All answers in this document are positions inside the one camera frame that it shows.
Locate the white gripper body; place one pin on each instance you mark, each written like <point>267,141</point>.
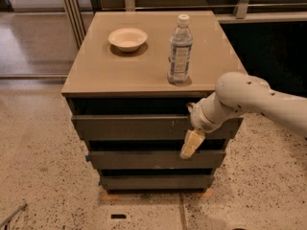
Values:
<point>199,119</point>

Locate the grey top drawer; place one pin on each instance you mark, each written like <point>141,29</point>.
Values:
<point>131,127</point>

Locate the grey drawer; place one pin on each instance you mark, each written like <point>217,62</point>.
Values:
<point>131,127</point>
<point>157,182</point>
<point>154,160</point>

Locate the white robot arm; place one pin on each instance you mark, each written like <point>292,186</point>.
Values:
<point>235,94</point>

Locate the grey middle drawer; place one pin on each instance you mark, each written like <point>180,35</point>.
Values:
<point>154,160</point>

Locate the grey bottom drawer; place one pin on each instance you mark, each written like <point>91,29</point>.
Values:
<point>157,182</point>

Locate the grey drawer cabinet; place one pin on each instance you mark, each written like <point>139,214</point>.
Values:
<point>105,81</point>

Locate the clear plastic water bottle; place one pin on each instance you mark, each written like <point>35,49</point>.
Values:
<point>181,42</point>

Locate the white ceramic bowl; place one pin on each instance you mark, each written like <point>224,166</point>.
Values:
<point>127,39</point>

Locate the metal rod on floor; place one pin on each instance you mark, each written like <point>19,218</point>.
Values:
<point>6,222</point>

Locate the metal railing frame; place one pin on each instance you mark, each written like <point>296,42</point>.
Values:
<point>227,11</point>

